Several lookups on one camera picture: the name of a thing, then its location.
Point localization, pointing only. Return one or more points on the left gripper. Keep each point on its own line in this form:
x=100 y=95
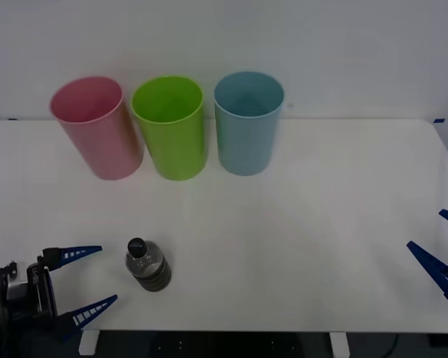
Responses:
x=41 y=294

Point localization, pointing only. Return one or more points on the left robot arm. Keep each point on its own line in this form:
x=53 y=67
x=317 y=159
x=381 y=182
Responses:
x=3 y=306

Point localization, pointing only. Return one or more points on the pink plastic waste bin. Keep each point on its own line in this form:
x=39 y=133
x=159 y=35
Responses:
x=97 y=145

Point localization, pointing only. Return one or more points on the small clear bottle black cap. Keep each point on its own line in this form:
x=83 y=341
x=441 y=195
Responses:
x=151 y=270

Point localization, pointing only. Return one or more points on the pale blue plastic waste bin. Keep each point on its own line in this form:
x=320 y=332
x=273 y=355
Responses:
x=244 y=145

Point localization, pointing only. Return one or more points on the yellow-green plastic waste bin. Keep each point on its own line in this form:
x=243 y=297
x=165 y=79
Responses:
x=175 y=149

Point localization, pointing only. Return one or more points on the white table leg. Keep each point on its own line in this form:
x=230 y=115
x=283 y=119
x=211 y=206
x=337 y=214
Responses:
x=339 y=344
x=87 y=342

